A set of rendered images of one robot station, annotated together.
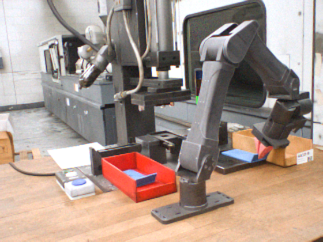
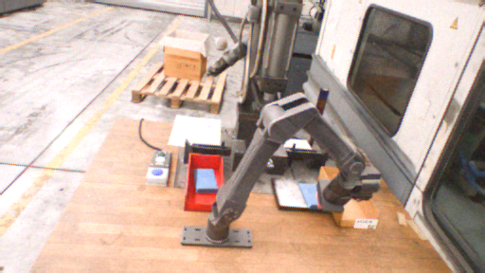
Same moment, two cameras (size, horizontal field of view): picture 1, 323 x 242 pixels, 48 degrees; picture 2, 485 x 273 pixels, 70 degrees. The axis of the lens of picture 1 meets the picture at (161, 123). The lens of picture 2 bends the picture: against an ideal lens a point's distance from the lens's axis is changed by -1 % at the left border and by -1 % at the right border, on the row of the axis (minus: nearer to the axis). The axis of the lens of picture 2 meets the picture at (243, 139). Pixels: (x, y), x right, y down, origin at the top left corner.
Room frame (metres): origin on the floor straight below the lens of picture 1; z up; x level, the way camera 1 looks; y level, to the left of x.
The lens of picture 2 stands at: (0.10, -0.34, 1.60)
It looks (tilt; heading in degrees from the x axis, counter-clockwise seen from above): 27 degrees down; 19
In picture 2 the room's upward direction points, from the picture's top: 9 degrees clockwise
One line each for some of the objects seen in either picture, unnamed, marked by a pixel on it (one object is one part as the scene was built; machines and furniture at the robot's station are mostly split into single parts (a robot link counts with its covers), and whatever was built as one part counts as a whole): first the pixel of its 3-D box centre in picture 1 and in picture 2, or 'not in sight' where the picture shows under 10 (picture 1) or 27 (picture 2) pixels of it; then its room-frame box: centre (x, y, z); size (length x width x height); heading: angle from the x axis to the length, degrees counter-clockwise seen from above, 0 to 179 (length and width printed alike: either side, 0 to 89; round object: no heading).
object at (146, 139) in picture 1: (166, 136); (260, 149); (1.23, -0.02, 0.98); 0.20 x 0.10 x 0.01; 118
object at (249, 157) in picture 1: (244, 152); (314, 193); (1.13, -0.27, 0.93); 0.15 x 0.07 x 0.03; 30
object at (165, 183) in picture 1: (136, 174); (205, 181); (0.99, 0.08, 0.93); 0.25 x 0.12 x 0.06; 28
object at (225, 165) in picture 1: (229, 160); (298, 194); (1.13, -0.21, 0.91); 0.17 x 0.16 x 0.02; 118
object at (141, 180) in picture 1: (132, 174); (206, 178); (1.02, 0.09, 0.92); 0.15 x 0.07 x 0.03; 35
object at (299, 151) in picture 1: (270, 146); (346, 196); (1.19, -0.37, 0.93); 0.25 x 0.13 x 0.08; 28
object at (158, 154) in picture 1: (168, 147); (258, 158); (1.23, -0.02, 0.94); 0.20 x 0.10 x 0.07; 118
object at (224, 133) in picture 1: (218, 133); (317, 157); (1.38, -0.22, 0.95); 0.06 x 0.03 x 0.09; 118
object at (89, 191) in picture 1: (80, 193); (157, 179); (0.94, 0.24, 0.90); 0.07 x 0.07 x 0.06; 28
